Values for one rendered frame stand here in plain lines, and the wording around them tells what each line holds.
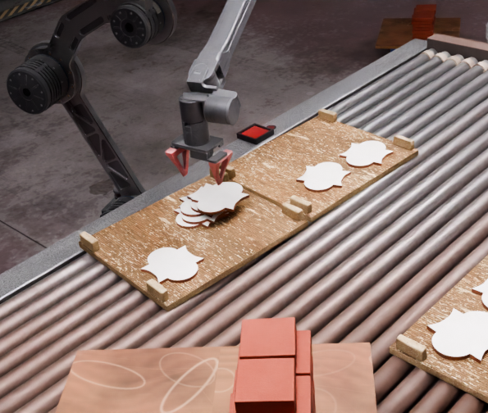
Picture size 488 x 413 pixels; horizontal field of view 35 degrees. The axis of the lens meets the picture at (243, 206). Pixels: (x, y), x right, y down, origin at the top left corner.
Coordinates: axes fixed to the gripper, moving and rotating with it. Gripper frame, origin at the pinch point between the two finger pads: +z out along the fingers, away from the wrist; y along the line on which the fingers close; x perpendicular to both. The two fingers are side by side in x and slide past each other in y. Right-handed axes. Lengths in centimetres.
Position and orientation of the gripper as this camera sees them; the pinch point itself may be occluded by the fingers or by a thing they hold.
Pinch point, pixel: (202, 176)
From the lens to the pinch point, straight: 177.3
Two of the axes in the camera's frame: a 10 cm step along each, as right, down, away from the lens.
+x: -5.4, 4.8, -6.9
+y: -8.4, -2.2, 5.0
